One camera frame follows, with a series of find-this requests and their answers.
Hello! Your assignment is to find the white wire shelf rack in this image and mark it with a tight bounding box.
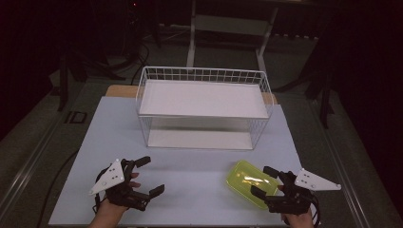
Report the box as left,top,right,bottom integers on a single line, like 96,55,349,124
135,66,276,151

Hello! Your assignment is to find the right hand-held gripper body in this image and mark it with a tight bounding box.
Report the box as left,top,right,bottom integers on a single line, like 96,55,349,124
265,168,342,216

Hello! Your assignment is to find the bundle of black cables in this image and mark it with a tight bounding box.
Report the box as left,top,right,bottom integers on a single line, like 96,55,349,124
74,41,151,86

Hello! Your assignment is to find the yellow-green plastic container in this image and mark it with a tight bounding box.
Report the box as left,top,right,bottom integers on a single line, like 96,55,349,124
225,160,281,211

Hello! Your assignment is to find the person's left hand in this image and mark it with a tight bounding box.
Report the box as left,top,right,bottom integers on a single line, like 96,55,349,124
94,171,143,220

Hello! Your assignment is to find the person's right hand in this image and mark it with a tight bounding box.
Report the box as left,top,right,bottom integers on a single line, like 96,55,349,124
277,184,316,228

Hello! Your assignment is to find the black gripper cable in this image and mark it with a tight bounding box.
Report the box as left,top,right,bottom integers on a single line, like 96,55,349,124
92,166,110,214
311,193,321,228

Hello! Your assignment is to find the black floor socket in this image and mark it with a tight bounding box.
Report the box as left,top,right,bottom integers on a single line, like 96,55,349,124
65,110,88,125

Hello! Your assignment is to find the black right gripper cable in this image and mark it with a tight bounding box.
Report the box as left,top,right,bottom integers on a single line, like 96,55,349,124
311,193,321,228

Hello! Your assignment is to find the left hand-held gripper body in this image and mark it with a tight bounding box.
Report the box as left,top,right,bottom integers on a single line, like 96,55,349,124
88,158,150,212

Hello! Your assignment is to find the light blue table sheet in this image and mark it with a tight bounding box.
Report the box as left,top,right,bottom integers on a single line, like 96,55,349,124
48,96,318,227

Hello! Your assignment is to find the white metal stand frame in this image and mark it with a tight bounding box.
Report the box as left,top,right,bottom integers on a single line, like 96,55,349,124
185,0,280,73

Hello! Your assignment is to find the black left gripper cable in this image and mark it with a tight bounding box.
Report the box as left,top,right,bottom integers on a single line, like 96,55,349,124
92,166,110,214

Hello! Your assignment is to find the black stand leg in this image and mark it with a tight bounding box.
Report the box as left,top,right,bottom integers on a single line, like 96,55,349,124
317,70,336,129

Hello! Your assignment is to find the black floor cable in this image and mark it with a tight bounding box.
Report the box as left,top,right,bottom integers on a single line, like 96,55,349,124
36,151,80,228

